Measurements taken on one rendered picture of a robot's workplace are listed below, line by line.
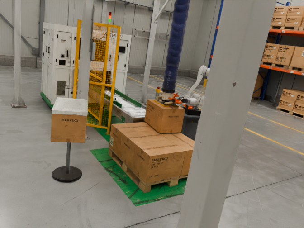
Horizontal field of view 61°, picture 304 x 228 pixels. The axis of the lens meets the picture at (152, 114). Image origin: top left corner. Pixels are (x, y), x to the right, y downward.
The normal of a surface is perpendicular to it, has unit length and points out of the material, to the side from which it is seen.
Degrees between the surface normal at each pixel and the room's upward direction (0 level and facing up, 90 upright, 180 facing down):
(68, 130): 90
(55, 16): 90
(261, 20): 90
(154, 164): 90
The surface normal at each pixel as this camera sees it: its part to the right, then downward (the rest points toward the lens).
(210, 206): 0.54, 0.31
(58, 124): 0.23, 0.30
